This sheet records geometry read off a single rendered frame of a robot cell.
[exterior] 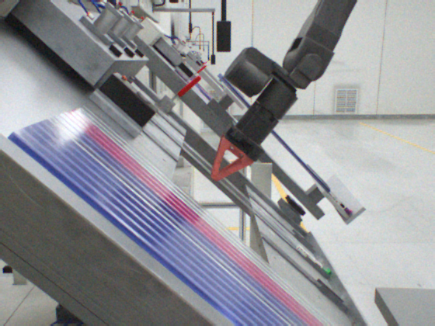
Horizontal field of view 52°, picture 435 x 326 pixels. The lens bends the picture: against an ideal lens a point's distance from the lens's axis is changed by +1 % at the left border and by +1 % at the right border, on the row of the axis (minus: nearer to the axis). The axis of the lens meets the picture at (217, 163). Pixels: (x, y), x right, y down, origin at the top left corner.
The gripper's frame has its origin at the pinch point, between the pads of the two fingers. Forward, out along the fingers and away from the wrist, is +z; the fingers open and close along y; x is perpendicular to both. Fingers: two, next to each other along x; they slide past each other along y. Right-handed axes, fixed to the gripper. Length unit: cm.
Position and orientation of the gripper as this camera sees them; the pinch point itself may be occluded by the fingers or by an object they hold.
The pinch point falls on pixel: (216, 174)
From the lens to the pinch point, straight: 79.6
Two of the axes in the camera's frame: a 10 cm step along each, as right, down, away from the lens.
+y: 0.2, 2.3, -9.7
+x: 7.9, 6.0, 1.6
